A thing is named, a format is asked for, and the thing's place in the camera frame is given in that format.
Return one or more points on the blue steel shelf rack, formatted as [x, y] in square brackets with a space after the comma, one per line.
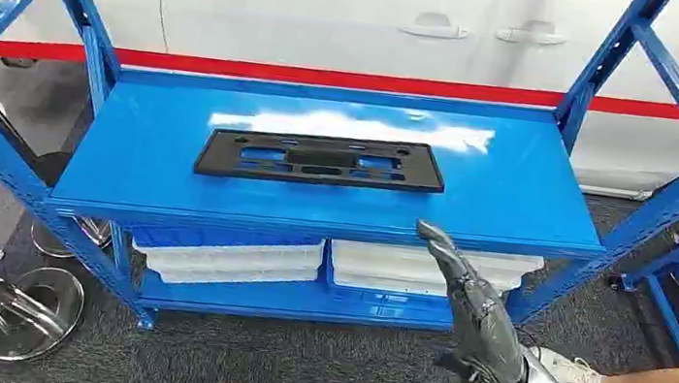
[325, 201]

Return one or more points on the black plastic plate bracket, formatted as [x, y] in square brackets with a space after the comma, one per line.
[315, 177]

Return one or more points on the white car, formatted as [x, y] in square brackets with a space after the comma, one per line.
[335, 15]

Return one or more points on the white foam tray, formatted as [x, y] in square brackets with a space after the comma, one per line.
[395, 268]
[233, 264]

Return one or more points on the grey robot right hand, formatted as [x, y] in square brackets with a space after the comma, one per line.
[482, 324]

